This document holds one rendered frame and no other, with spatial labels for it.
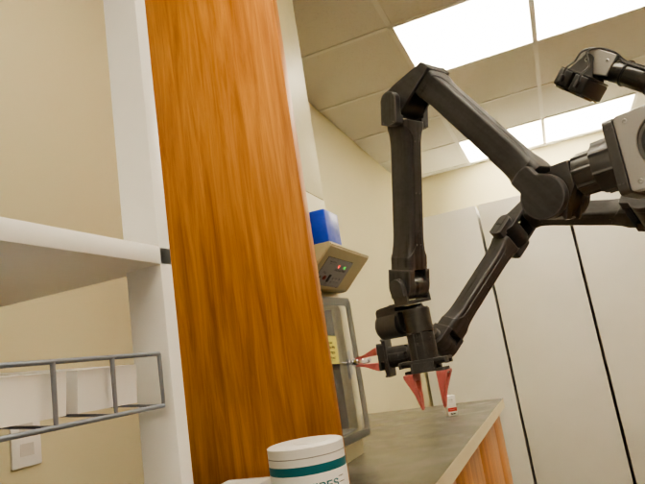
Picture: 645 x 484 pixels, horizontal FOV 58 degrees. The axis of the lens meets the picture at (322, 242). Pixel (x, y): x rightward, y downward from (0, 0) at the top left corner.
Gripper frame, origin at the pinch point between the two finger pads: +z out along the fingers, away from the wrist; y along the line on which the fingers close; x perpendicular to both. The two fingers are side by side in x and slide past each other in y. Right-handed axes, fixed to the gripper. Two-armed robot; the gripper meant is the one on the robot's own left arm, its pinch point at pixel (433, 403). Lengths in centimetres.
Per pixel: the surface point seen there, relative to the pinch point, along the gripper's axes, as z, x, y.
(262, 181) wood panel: -59, -6, 34
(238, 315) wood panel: -26, -6, 46
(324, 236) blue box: -43, -15, 23
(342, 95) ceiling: -156, -169, 57
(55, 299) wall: -35, 22, 76
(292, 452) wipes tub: 1.6, 33.4, 16.4
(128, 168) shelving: -35, 72, 12
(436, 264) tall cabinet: -73, -325, 52
